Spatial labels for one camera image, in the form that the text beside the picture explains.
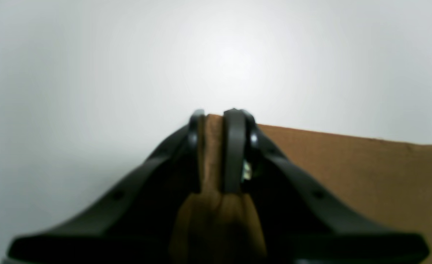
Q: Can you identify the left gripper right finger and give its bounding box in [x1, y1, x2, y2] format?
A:
[223, 109, 429, 264]

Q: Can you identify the brown T-shirt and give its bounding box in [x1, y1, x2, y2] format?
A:
[169, 114, 432, 264]

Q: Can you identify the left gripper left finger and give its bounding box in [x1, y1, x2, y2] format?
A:
[7, 110, 205, 264]

